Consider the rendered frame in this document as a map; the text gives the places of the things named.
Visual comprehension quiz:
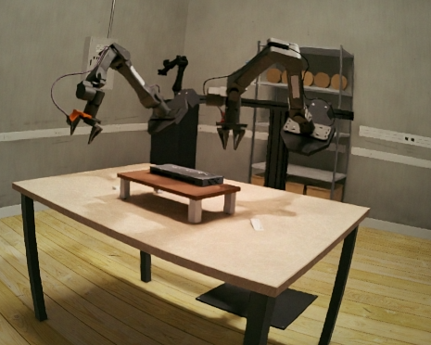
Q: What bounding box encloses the brown low wooden stand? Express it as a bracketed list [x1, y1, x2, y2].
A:
[117, 169, 241, 224]

